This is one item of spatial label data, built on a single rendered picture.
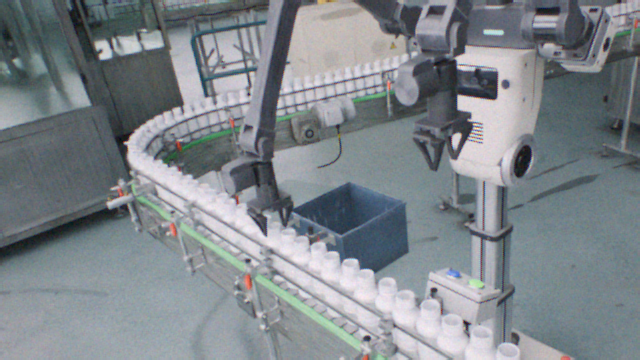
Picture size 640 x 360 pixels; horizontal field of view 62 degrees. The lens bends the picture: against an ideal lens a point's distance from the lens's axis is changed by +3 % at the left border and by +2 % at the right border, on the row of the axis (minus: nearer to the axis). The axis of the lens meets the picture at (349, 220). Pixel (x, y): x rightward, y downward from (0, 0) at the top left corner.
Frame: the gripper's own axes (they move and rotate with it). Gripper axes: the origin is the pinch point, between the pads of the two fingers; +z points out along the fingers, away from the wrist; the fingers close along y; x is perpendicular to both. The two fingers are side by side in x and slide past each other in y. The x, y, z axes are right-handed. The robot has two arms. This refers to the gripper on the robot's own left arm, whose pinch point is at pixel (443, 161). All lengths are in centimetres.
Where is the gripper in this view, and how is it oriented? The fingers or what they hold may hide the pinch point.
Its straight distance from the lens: 107.2
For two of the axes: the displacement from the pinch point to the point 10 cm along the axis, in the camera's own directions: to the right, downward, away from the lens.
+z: 1.2, 8.7, 4.9
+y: 7.4, -4.0, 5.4
